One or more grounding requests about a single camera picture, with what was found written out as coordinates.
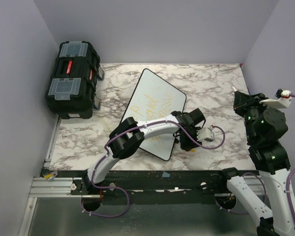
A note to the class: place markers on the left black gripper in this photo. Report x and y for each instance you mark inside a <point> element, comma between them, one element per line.
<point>188,145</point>

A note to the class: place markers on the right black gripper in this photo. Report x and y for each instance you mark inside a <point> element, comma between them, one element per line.
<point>241,99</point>

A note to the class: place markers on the black framed whiteboard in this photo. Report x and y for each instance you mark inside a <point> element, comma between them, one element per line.
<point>155,98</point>

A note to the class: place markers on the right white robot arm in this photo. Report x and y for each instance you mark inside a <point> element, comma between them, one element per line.
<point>265,124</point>

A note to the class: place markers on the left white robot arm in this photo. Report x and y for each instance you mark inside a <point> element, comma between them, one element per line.
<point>128,136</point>

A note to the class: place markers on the blue tape piece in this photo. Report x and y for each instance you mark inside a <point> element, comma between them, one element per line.
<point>165,175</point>

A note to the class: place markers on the black plastic toolbox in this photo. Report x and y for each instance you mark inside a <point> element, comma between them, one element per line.
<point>72,86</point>

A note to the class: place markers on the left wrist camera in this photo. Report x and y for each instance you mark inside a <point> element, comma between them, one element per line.
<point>205,134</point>

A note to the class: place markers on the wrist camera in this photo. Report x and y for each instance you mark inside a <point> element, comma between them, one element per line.
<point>283,100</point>
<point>205,134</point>

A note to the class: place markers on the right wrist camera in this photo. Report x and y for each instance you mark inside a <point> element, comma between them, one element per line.
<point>283,100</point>

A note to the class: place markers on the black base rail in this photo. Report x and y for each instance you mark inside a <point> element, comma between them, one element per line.
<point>149,187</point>

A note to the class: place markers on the aluminium extrusion frame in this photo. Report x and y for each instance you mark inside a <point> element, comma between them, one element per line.
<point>57,187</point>

